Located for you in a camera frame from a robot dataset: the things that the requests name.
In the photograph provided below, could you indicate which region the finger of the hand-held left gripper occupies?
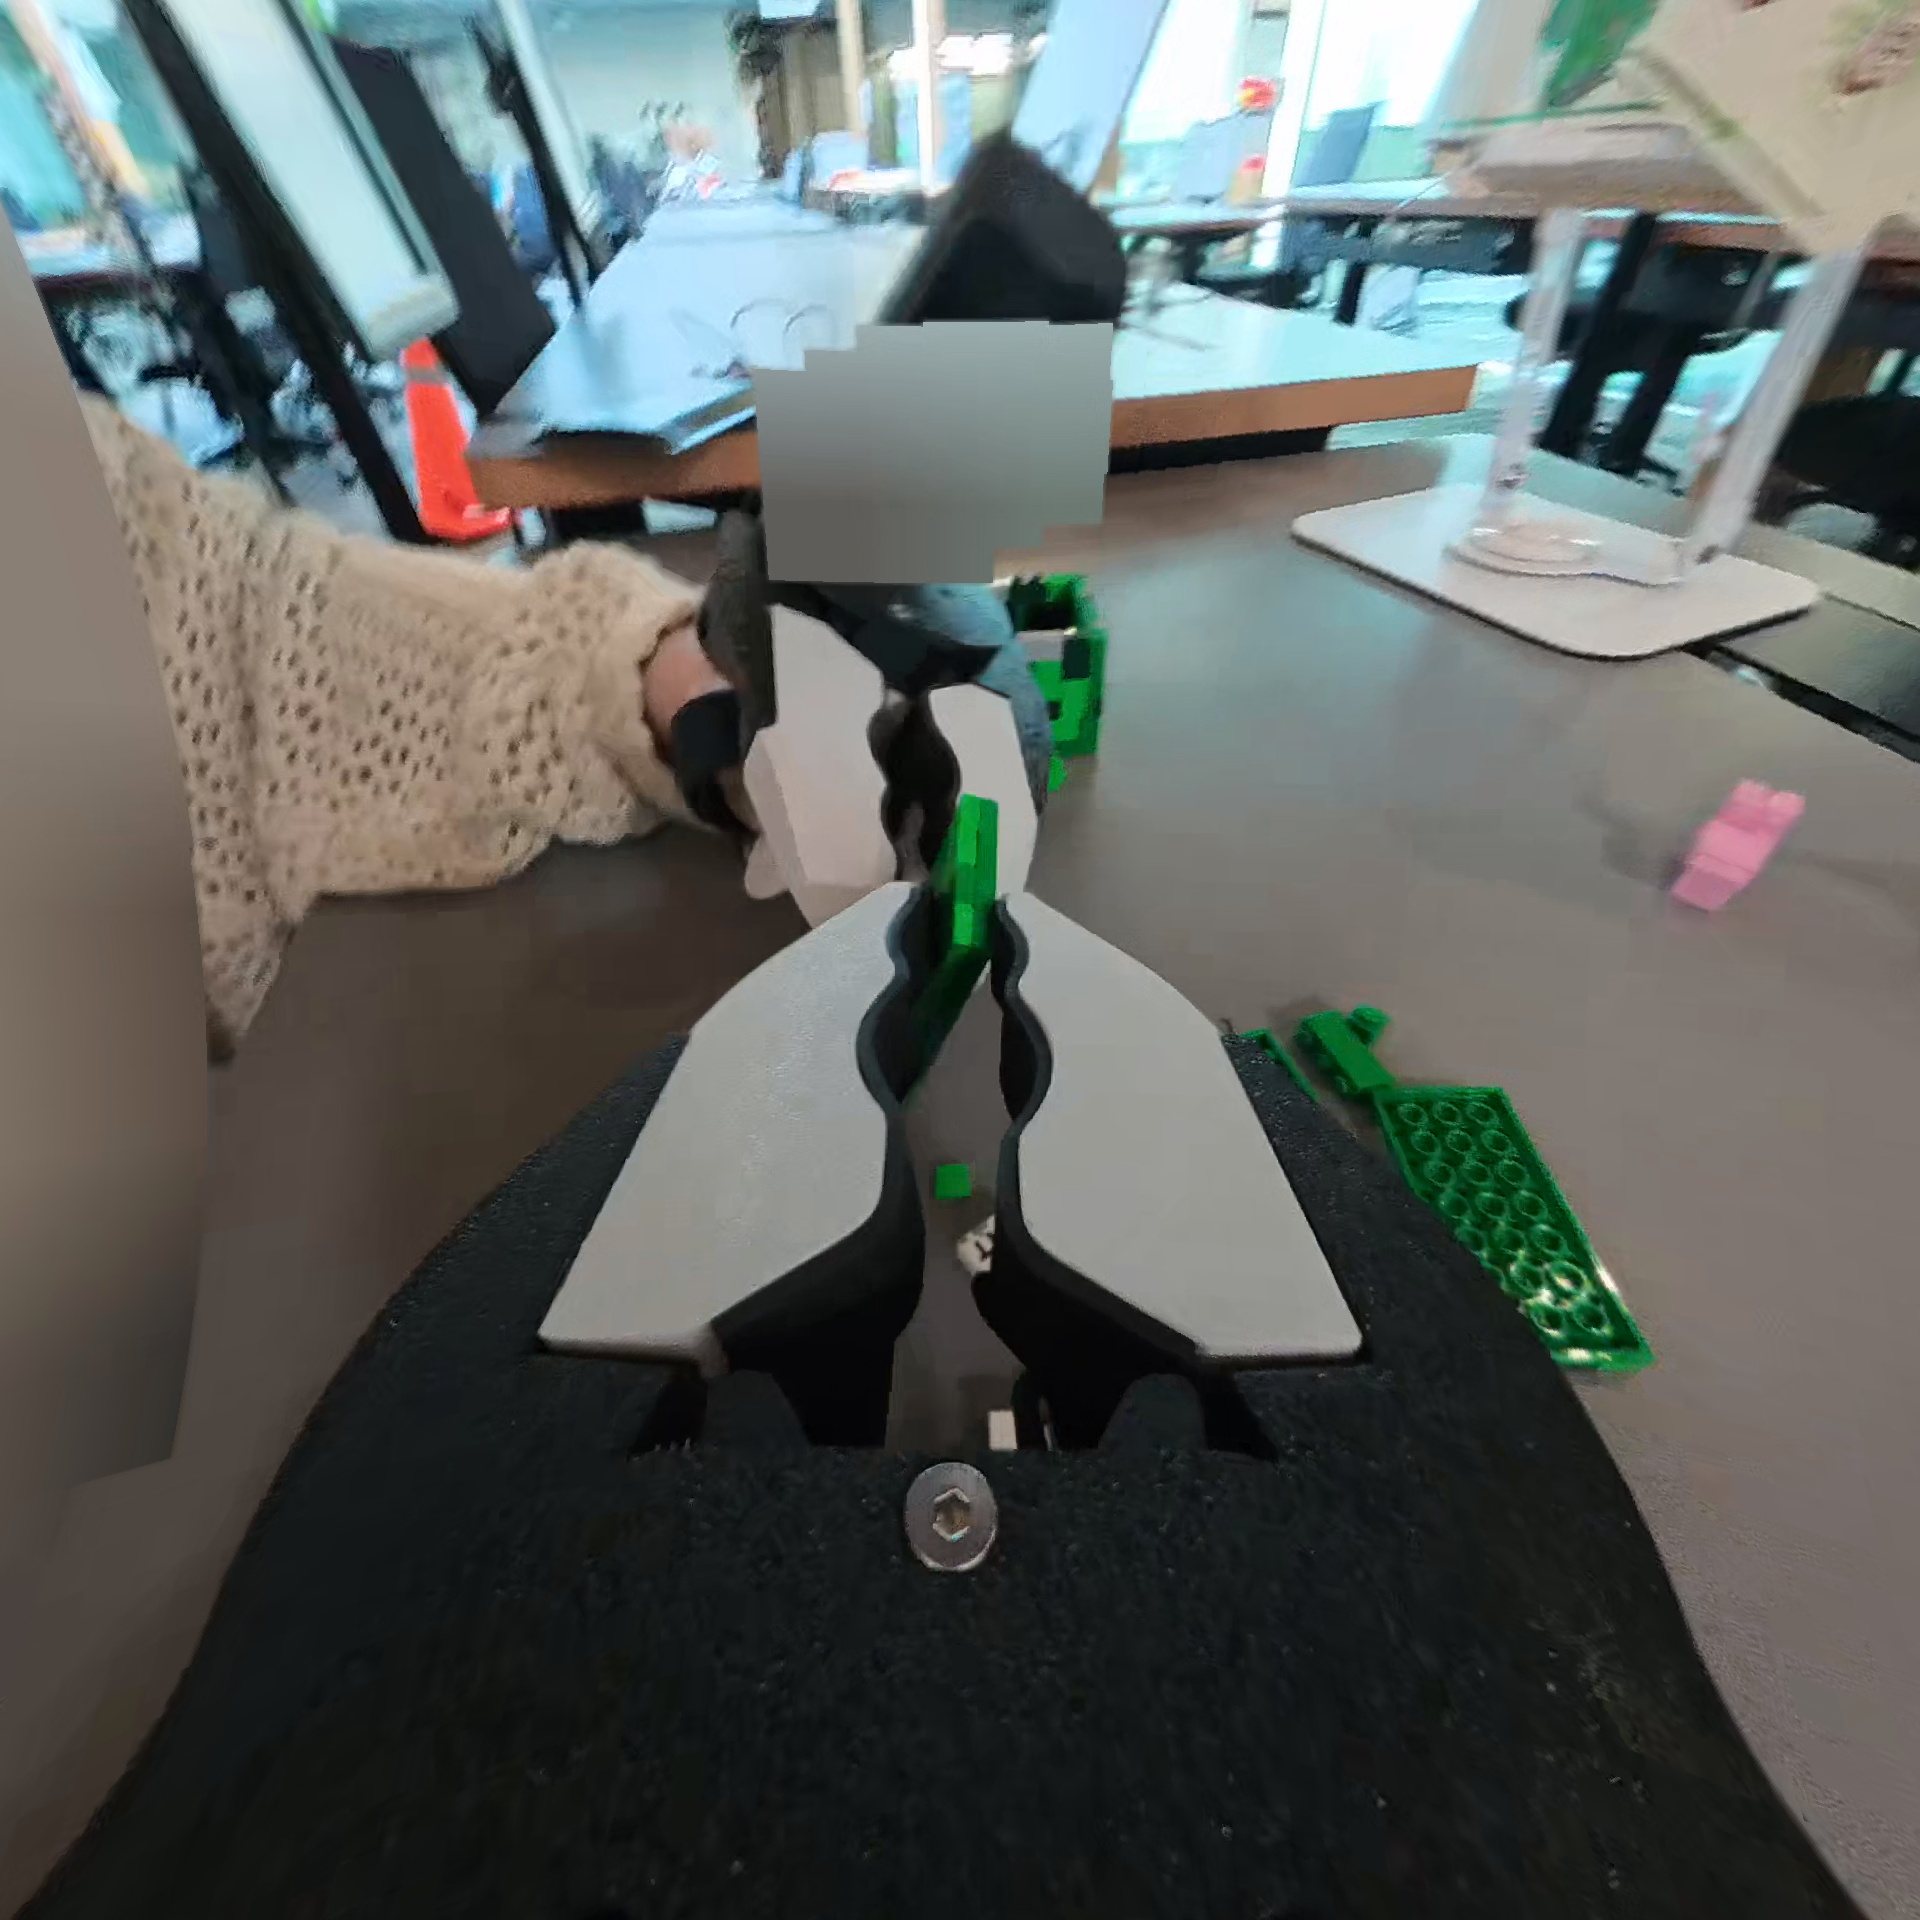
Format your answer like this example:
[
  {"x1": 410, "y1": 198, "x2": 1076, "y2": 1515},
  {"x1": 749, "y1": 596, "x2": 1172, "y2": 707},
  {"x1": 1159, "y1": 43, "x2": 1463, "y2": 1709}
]
[
  {"x1": 900, "y1": 683, "x2": 1050, "y2": 910},
  {"x1": 739, "y1": 618, "x2": 930, "y2": 927}
]

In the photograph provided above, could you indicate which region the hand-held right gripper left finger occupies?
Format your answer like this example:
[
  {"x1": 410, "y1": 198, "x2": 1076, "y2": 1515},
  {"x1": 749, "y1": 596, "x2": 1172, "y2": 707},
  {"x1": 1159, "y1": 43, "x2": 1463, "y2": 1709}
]
[{"x1": 539, "y1": 883, "x2": 924, "y2": 1369}]

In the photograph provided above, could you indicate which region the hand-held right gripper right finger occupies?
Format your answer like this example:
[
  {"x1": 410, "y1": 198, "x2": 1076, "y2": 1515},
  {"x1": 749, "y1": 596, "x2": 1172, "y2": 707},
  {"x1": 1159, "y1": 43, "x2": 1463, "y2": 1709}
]
[{"x1": 980, "y1": 891, "x2": 1367, "y2": 1369}]

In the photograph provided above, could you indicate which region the green lego plate assembly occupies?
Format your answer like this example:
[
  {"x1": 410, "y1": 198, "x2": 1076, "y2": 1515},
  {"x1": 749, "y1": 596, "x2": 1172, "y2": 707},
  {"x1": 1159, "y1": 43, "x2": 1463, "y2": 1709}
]
[{"x1": 900, "y1": 793, "x2": 1003, "y2": 1098}]

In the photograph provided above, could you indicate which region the person's left forearm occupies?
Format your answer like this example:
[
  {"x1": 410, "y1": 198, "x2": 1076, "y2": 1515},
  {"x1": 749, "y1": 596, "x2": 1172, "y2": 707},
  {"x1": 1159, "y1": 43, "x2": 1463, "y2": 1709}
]
[{"x1": 77, "y1": 398, "x2": 712, "y2": 1047}]

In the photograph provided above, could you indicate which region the green lego structure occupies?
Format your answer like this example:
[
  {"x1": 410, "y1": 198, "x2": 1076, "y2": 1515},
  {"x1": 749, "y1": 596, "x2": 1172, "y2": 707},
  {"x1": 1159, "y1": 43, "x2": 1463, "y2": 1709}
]
[{"x1": 1003, "y1": 578, "x2": 1108, "y2": 791}]

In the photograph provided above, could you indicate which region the green lego brick cluster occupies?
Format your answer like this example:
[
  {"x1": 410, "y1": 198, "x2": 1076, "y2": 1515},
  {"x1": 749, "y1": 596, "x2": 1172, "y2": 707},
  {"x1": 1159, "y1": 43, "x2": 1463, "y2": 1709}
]
[{"x1": 1300, "y1": 1008, "x2": 1395, "y2": 1098}]

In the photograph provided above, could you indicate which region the large green lego plate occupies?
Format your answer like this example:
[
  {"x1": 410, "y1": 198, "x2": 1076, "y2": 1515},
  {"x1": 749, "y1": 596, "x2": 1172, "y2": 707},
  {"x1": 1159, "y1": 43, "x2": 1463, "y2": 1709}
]
[{"x1": 1370, "y1": 1085, "x2": 1654, "y2": 1371}]

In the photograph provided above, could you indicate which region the pink lego figure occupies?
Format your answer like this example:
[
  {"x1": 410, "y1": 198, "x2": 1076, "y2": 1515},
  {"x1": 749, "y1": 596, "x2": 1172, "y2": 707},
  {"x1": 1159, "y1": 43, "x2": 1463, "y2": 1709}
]
[{"x1": 1668, "y1": 777, "x2": 1803, "y2": 910}]

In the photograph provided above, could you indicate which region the lego set box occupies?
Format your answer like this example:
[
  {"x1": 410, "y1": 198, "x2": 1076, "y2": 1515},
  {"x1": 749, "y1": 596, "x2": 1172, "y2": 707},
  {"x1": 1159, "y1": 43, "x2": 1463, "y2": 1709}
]
[{"x1": 1423, "y1": 0, "x2": 1920, "y2": 227}]

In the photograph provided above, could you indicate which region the person's left hand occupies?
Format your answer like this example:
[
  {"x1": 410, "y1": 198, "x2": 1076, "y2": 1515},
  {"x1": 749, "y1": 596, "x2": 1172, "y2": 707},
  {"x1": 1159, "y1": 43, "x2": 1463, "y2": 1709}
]
[{"x1": 642, "y1": 618, "x2": 756, "y2": 833}]

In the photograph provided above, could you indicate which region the wooden office desk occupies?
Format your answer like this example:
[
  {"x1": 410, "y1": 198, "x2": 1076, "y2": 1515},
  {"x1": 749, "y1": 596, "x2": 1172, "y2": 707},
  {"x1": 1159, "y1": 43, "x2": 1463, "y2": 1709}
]
[{"x1": 470, "y1": 199, "x2": 1481, "y2": 515}]

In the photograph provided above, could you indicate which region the stack of grey papers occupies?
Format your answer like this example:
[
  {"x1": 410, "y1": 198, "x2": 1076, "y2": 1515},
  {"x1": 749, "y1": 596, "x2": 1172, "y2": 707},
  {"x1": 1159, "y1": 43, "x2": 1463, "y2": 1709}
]
[{"x1": 523, "y1": 367, "x2": 749, "y2": 449}]

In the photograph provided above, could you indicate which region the orange traffic cone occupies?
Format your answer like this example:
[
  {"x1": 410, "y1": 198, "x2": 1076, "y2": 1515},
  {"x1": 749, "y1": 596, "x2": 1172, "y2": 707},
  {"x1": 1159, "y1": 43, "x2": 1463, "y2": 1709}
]
[{"x1": 403, "y1": 334, "x2": 514, "y2": 540}]

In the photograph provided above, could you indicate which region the black standing panel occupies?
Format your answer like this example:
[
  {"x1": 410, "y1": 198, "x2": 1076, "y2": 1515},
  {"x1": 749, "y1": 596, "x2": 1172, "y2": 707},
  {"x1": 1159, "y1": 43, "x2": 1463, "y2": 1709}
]
[{"x1": 331, "y1": 32, "x2": 557, "y2": 417}]

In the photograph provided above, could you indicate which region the clear acrylic stand white base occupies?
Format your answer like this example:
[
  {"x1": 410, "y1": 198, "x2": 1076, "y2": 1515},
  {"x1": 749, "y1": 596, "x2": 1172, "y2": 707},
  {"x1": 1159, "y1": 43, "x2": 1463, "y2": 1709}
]
[{"x1": 1293, "y1": 206, "x2": 1880, "y2": 664}]

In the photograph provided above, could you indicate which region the long dark office desk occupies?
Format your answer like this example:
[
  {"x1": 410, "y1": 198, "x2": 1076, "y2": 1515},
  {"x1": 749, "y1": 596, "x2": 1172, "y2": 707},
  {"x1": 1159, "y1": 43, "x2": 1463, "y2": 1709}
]
[{"x1": 1111, "y1": 198, "x2": 1920, "y2": 449}]

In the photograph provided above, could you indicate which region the white board on stand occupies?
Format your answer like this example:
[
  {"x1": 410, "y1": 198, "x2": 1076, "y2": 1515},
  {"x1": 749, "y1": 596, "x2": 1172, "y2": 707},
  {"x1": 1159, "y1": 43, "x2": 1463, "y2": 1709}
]
[{"x1": 127, "y1": 0, "x2": 459, "y2": 361}]

